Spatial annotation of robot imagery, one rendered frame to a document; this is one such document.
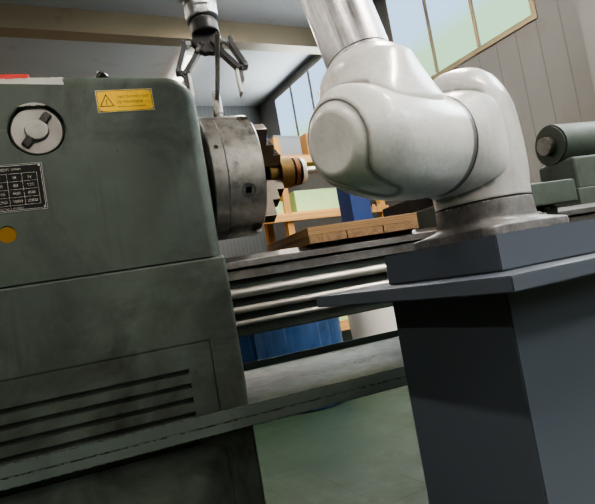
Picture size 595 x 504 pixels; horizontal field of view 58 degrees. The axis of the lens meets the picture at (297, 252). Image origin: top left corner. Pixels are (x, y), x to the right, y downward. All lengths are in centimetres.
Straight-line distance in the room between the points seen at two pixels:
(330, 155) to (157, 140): 52
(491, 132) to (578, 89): 426
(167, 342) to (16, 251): 32
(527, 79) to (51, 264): 479
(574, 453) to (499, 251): 30
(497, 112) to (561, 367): 38
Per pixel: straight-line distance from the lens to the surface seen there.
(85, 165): 113
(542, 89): 531
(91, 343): 110
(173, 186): 113
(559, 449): 84
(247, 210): 129
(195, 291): 110
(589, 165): 196
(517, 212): 88
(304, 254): 126
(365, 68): 75
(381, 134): 68
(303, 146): 619
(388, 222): 135
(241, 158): 128
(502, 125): 89
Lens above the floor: 78
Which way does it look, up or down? 3 degrees up
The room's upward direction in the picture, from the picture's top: 10 degrees counter-clockwise
